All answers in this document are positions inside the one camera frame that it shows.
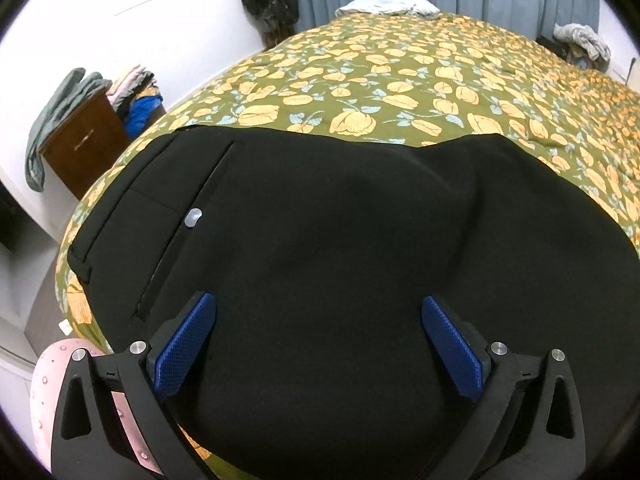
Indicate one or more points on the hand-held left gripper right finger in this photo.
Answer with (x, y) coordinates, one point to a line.
(450, 345)

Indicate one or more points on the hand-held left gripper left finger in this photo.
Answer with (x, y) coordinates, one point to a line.
(185, 340)

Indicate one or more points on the black pants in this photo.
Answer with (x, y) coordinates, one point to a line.
(325, 260)

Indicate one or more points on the brown wooden cabinet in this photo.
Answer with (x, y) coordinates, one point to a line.
(85, 150)

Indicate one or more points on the colourful clothes pile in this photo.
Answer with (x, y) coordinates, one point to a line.
(140, 105)

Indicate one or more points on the grey hanging cloth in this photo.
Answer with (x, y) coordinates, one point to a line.
(55, 110)

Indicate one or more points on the green floral blanket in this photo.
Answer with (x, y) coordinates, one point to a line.
(400, 85)

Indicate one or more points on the grey white clothes pile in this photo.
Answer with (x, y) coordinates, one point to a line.
(582, 40)

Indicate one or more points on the dark hanging clothes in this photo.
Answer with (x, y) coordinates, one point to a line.
(270, 10)

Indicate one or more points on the light striped pillow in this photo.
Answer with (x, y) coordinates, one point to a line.
(385, 5)

